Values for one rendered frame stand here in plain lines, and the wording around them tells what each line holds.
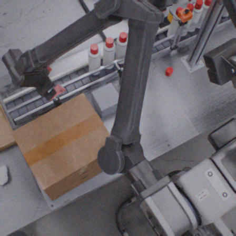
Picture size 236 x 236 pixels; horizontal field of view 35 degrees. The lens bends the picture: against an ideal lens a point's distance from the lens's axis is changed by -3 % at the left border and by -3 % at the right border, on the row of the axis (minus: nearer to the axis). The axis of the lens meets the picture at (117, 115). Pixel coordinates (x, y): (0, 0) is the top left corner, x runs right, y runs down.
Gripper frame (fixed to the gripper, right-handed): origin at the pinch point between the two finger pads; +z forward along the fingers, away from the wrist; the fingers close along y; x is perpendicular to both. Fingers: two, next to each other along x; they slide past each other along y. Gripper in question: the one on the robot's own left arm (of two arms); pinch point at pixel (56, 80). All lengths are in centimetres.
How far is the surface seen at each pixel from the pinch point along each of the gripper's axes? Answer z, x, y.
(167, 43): 60, -27, 3
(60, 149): -2.8, 12.5, -20.9
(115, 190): 98, 66, -28
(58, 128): -0.7, 9.8, -13.9
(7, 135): 9.9, 41.5, 5.7
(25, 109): 14.0, 29.1, 10.0
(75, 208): 81, 87, -24
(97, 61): 26.9, -6.1, 6.8
